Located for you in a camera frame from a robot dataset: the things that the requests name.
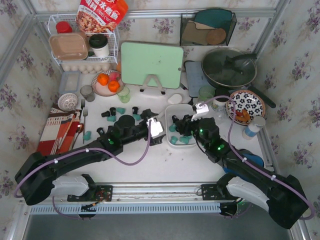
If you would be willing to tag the grey glass cup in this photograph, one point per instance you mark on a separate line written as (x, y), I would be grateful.
(87, 92)

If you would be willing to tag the orange toy food piece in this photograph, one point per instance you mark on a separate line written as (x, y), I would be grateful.
(246, 115)

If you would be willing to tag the floral patterned plate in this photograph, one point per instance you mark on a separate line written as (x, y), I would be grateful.
(245, 99)

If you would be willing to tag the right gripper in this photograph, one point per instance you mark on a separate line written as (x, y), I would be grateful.
(184, 124)

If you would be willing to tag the striped red placemat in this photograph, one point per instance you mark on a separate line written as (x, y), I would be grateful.
(59, 131)

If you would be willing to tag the red toy sausage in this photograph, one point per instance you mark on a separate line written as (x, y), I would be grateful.
(237, 113)

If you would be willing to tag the white storage basket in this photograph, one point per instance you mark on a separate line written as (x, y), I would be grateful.
(180, 110)

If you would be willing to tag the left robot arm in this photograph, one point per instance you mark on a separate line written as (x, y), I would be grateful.
(35, 179)

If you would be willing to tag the copper spoon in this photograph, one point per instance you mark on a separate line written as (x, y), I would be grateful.
(80, 128)

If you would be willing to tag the white round strainer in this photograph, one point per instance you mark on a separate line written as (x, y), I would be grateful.
(67, 102)

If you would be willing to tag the black coffee capsule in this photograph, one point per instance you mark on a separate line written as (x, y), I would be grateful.
(105, 114)
(135, 110)
(113, 111)
(110, 129)
(100, 130)

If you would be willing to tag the white bottle blue label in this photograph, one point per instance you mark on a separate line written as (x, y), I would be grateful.
(252, 129)

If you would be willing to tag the round cork coaster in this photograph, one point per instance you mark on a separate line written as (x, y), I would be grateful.
(216, 36)

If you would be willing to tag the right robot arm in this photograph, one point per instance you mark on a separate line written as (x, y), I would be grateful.
(282, 197)

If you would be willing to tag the plate with fruit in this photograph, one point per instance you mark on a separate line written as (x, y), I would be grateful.
(103, 90)

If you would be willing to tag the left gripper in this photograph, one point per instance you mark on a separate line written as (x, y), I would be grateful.
(150, 128)

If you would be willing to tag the orange tangerine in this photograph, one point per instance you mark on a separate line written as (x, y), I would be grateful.
(113, 86)
(103, 79)

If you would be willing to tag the egg carton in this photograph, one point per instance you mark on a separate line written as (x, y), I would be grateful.
(86, 68)

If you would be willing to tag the white cup black lid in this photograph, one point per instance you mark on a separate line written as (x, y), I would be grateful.
(219, 103)

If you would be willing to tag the black frying pan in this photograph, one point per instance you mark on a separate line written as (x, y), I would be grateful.
(232, 69)

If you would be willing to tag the white plastic scoop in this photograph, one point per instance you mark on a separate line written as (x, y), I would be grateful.
(172, 100)

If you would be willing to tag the orange tangerine left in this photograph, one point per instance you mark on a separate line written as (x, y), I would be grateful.
(103, 79)

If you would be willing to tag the grey blue board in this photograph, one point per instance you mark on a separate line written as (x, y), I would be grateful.
(195, 76)

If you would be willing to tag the small green glass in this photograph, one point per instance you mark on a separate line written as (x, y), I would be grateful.
(124, 94)

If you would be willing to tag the black mesh organizer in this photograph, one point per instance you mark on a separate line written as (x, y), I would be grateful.
(193, 30)

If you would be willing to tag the small clear glass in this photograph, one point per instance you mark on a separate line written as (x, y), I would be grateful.
(220, 114)

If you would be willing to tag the orange tangerine right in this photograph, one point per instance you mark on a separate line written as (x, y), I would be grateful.
(113, 86)

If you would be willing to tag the green plastic tumbler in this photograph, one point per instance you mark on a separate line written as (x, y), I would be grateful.
(205, 93)

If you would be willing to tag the green cutting board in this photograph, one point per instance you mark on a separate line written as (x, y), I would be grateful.
(140, 60)

